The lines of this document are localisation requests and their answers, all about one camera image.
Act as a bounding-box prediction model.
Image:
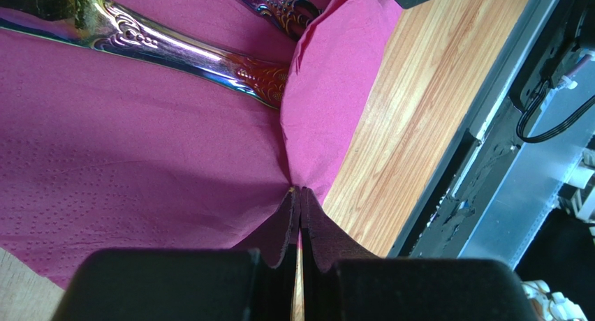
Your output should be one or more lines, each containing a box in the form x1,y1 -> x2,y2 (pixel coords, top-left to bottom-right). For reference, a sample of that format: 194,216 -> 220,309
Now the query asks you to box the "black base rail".
388,0 -> 595,259

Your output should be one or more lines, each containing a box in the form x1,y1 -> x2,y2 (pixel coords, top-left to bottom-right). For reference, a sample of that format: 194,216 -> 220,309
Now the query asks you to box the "magenta paper napkin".
1,0 -> 402,288

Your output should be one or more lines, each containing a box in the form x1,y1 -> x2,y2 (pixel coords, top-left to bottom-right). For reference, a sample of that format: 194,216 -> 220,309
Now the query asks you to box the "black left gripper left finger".
53,188 -> 300,320

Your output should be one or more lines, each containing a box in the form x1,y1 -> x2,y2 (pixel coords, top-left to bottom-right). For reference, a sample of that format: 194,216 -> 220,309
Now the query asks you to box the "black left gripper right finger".
300,188 -> 537,320

